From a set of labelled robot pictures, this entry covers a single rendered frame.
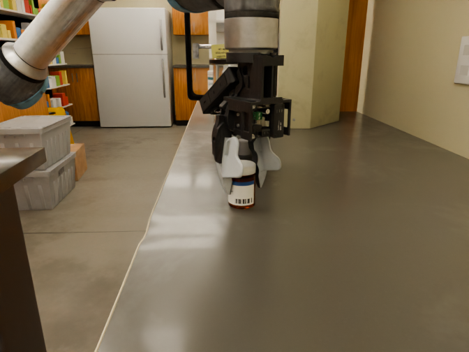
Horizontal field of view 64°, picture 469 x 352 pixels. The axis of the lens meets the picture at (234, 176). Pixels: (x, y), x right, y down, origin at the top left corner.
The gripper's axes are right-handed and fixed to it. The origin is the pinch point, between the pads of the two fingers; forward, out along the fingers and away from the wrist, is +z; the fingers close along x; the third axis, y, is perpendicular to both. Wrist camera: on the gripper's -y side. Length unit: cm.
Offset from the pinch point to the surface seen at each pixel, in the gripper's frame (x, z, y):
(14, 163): -30, 4, -47
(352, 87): 95, -6, -60
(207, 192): -2.1, 3.9, -8.0
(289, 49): 47, -21, -45
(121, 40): 147, -36, -552
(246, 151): 10.5, -0.6, -14.3
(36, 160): -25, 6, -56
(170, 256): -16.6, 3.9, 9.1
